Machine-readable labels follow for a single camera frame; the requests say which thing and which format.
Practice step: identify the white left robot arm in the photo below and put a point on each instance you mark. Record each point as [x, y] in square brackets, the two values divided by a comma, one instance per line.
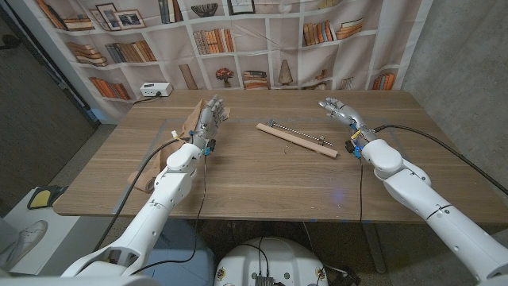
[166, 194]

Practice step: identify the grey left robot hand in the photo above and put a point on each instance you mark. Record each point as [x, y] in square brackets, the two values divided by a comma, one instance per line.
[207, 123]

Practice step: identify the wooden hanger with metal hook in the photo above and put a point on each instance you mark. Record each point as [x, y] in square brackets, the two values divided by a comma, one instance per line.
[295, 139]

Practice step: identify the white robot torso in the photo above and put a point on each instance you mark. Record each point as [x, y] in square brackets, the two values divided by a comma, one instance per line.
[274, 258]

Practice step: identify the tan adhesive wrap strip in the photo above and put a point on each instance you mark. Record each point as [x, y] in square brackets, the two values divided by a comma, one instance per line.
[190, 123]

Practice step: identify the white power strip box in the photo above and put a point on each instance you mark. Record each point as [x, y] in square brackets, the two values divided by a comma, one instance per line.
[155, 89]

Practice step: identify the white floor board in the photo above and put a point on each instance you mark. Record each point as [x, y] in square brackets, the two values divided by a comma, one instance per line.
[59, 238]

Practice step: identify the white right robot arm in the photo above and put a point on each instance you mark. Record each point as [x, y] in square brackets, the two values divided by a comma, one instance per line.
[428, 198]

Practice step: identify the yellow and black floor pad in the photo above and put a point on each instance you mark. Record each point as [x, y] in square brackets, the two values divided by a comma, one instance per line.
[39, 197]

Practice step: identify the person's white shoe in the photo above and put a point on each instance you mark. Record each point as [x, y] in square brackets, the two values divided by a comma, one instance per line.
[25, 238]

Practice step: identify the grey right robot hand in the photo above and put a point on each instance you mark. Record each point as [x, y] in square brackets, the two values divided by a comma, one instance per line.
[349, 115]

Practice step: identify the dark grey door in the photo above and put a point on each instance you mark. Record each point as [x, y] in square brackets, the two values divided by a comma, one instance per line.
[35, 119]

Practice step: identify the printed bookshelf backdrop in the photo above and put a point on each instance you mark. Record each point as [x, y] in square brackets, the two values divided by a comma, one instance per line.
[254, 47]

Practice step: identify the grey metal table leg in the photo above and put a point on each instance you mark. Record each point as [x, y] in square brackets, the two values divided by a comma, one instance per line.
[375, 250]

